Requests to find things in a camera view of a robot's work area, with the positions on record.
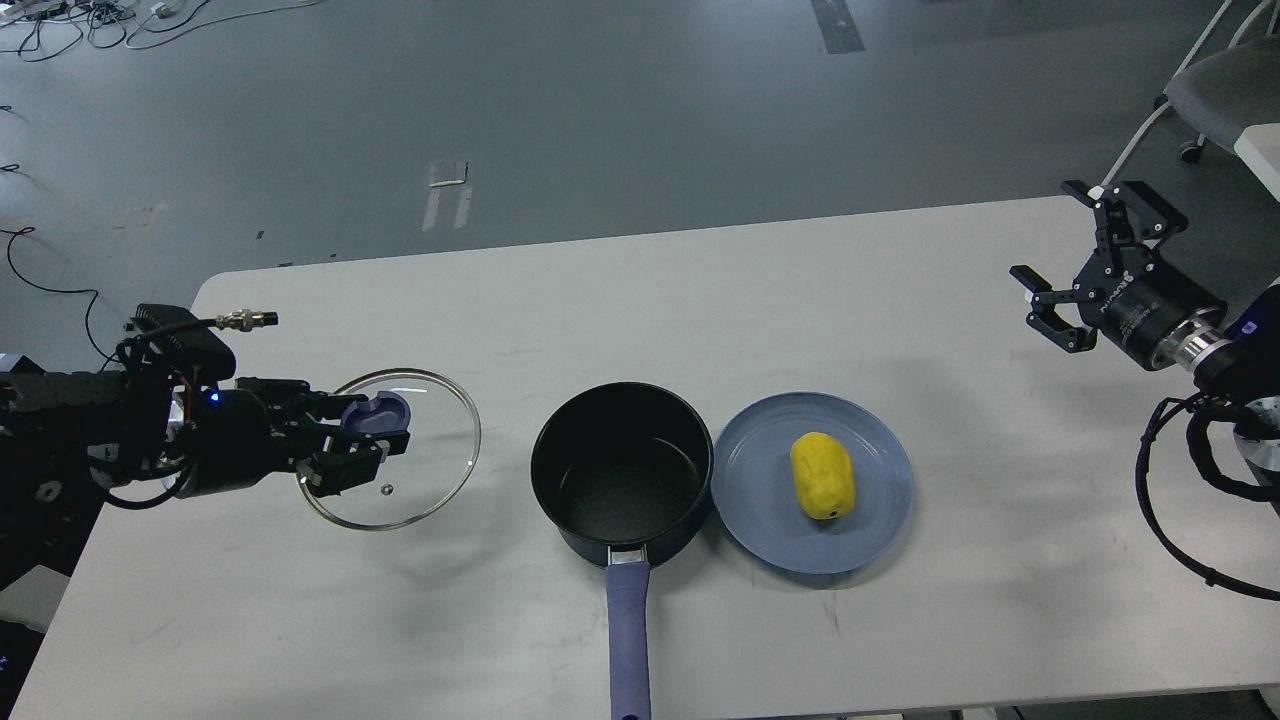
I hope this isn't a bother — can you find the dark floor tape strip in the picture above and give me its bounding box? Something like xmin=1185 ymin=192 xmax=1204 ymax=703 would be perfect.
xmin=809 ymin=0 xmax=867 ymax=55

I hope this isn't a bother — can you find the floor cables bundle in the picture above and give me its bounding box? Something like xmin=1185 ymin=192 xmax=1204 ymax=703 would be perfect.
xmin=0 ymin=0 xmax=332 ymax=63

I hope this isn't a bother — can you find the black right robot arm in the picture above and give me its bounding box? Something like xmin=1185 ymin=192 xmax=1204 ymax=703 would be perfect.
xmin=1010 ymin=179 xmax=1279 ymax=601

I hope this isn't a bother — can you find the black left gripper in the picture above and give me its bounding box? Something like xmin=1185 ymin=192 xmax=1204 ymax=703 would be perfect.
xmin=172 ymin=378 xmax=412 ymax=498

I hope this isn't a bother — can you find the clear floor tape piece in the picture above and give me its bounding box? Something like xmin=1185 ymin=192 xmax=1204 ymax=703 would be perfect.
xmin=420 ymin=159 xmax=474 ymax=233

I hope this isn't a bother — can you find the blue round plate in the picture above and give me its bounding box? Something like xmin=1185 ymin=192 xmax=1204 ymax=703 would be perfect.
xmin=712 ymin=392 xmax=916 ymax=575

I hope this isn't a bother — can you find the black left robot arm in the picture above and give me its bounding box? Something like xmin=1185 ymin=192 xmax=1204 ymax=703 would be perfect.
xmin=3 ymin=304 xmax=411 ymax=585

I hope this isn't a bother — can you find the glass pot lid blue knob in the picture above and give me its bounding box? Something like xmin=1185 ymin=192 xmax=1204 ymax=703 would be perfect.
xmin=296 ymin=368 xmax=483 ymax=532

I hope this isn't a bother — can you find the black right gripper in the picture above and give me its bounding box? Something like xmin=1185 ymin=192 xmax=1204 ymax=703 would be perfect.
xmin=1009 ymin=179 xmax=1228 ymax=372

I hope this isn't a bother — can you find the dark blue saucepan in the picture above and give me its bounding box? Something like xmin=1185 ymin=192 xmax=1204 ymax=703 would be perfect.
xmin=530 ymin=380 xmax=714 ymax=719

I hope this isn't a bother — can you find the grey office chair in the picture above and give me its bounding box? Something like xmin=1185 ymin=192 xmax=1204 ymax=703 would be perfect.
xmin=1083 ymin=1 xmax=1279 ymax=208

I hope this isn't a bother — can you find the black floor cable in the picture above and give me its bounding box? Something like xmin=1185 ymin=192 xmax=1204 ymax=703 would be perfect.
xmin=0 ymin=105 xmax=146 ymax=372

